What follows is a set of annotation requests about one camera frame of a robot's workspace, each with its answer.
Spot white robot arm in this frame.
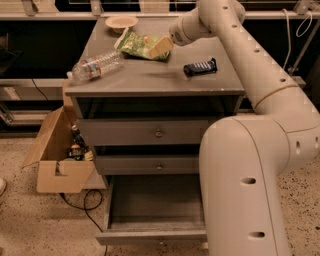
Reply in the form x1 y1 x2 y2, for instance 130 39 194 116
169 0 320 256

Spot small items in box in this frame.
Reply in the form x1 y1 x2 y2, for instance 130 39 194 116
67 144 93 161

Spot top grey drawer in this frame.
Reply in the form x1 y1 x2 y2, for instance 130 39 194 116
78 119 213 146

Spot middle grey drawer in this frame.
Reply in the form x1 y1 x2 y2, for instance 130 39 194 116
95 155 199 175

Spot white hanging cable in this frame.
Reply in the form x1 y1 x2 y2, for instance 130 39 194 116
281 8 314 71

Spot open cardboard box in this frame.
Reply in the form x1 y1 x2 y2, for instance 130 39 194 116
22 80 106 193

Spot dark blue snack bar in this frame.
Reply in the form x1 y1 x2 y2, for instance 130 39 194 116
183 58 217 76

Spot dark bottle in box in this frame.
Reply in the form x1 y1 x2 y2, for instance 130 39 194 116
71 125 87 148

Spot grey wooden drawer cabinet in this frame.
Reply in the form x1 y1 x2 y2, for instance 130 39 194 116
64 16 246 247

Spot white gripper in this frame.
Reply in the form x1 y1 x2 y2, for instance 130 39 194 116
146 8 214 60

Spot clear plastic water bottle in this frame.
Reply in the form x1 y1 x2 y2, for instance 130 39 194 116
67 50 124 82

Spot open bottom grey drawer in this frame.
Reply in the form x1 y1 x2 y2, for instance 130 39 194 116
96 174 207 246

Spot green jalapeno chip bag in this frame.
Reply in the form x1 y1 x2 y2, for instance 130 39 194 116
114 28 159 60

